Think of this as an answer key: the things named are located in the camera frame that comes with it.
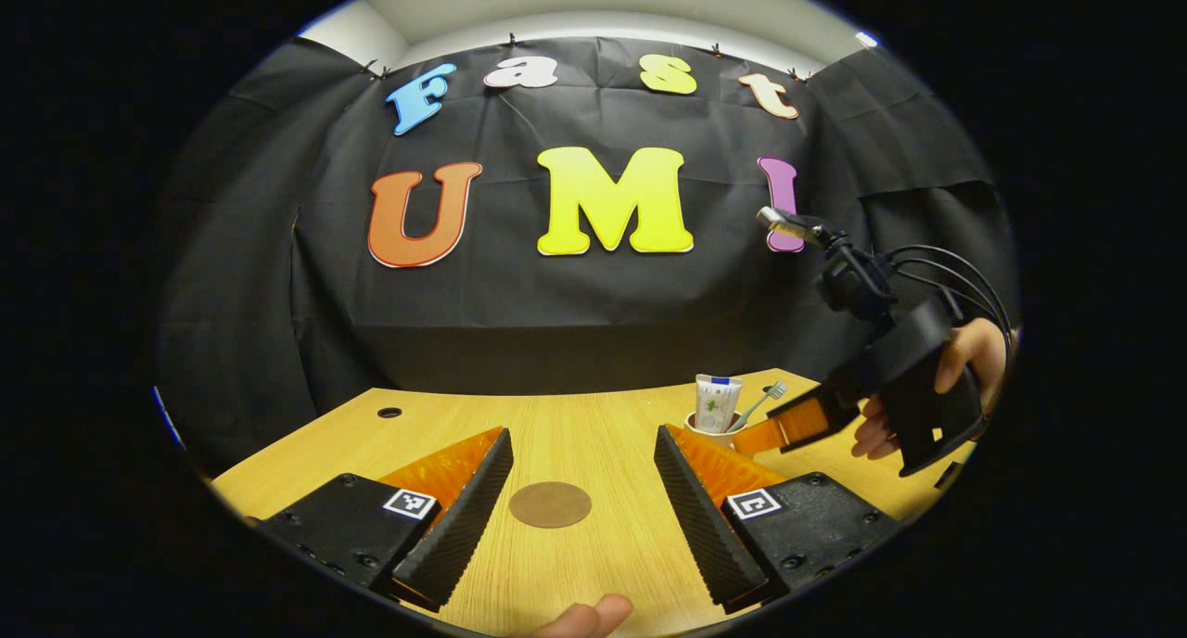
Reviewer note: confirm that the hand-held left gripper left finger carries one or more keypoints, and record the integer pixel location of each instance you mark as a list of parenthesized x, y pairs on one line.
[(464, 527)]

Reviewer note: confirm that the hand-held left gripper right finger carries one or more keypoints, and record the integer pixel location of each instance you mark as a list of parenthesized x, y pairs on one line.
[(695, 517)]

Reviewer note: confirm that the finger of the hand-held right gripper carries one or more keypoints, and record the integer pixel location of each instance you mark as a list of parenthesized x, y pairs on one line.
[(797, 425)]

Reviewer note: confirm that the white toothbrush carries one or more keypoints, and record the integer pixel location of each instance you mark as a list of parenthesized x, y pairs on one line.
[(774, 390)]

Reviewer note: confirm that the beige cup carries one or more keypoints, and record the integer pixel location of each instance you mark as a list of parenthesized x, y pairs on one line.
[(725, 439)]

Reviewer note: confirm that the white toothpaste tube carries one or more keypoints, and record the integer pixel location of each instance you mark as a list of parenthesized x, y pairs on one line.
[(716, 401)]

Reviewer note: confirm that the round brown coaster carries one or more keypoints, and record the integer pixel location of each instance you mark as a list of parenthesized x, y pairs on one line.
[(550, 505)]

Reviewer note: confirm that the wooden desktop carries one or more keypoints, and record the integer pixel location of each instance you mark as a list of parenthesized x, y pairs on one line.
[(575, 434)]

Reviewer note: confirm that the black backdrop cloth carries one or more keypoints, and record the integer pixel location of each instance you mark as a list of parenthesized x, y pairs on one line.
[(556, 313)]

